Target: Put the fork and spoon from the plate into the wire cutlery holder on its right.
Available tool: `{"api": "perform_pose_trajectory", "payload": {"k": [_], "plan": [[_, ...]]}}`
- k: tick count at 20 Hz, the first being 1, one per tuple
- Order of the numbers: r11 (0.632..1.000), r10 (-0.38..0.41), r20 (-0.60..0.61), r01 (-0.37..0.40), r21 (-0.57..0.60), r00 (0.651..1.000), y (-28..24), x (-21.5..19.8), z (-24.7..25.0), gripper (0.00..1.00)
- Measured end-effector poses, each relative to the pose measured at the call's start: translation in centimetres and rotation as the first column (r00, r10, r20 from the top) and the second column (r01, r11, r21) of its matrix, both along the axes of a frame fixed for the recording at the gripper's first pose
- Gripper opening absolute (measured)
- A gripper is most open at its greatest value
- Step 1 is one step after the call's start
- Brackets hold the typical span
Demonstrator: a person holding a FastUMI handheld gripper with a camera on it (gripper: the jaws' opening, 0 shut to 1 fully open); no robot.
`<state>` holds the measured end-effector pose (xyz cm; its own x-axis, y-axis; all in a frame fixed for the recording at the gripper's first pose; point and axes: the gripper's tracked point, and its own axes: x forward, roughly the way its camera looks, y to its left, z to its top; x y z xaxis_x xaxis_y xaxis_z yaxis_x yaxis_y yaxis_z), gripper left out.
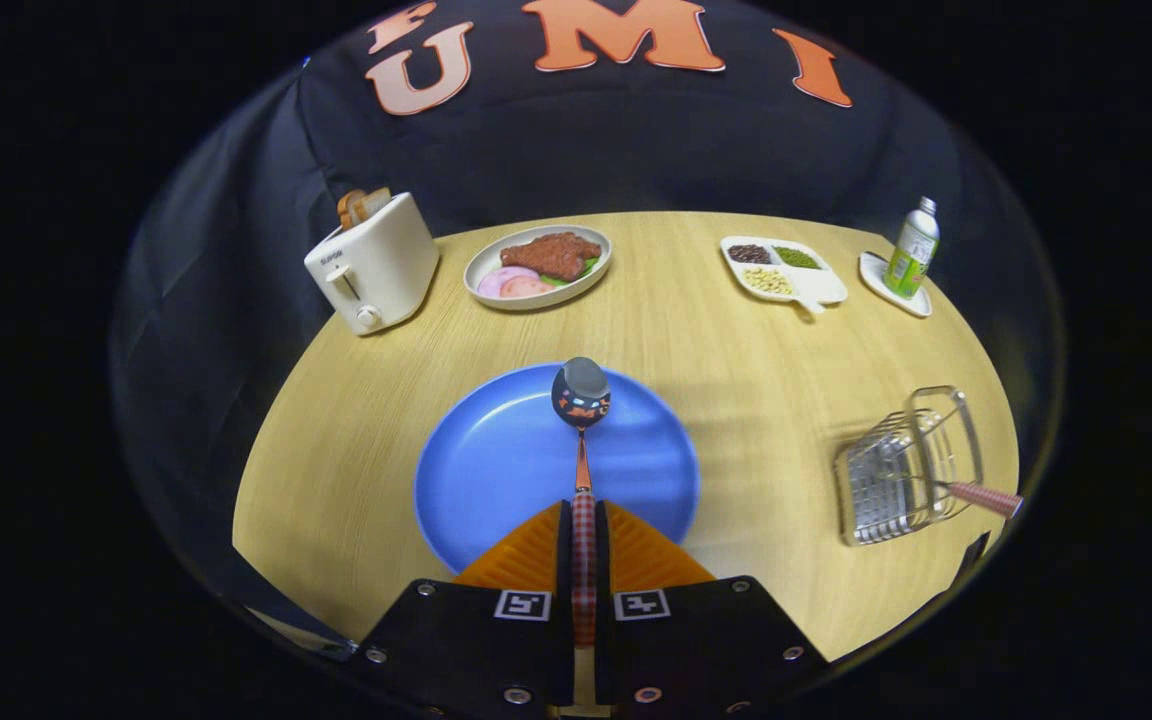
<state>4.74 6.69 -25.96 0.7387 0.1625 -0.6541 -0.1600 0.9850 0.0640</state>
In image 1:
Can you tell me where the metal bottle with green label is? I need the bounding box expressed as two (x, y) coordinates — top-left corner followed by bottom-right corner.
(883, 196), (941, 300)

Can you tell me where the green lettuce leaf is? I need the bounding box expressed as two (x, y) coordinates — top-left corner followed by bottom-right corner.
(541, 258), (600, 288)

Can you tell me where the fork with red checked handle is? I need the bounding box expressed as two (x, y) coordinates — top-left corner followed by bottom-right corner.
(886, 470), (1025, 519)

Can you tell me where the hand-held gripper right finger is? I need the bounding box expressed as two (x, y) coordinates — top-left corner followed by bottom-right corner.
(593, 498), (831, 717)

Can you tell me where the white oval plate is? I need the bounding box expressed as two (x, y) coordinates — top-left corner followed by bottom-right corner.
(463, 224), (613, 312)

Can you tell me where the brown meat steak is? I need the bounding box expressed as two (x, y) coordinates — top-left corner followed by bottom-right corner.
(499, 231), (603, 283)

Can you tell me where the blue round plate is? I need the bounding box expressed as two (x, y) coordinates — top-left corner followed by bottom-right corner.
(413, 363), (701, 576)

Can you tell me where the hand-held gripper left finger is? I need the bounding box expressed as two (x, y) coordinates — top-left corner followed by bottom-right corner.
(349, 498), (579, 717)

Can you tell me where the small white square dish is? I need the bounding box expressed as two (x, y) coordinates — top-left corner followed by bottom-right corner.
(858, 251), (934, 319)

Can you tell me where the white divided dish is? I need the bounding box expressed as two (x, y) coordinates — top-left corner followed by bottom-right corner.
(720, 235), (849, 316)

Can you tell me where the perforated metal basket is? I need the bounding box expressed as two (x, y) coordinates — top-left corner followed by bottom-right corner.
(833, 385), (985, 547)

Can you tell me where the spoon with red checked handle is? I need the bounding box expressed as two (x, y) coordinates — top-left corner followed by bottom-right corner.
(550, 357), (613, 646)

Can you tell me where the white toaster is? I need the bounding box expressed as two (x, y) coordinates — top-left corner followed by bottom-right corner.
(303, 192), (441, 336)

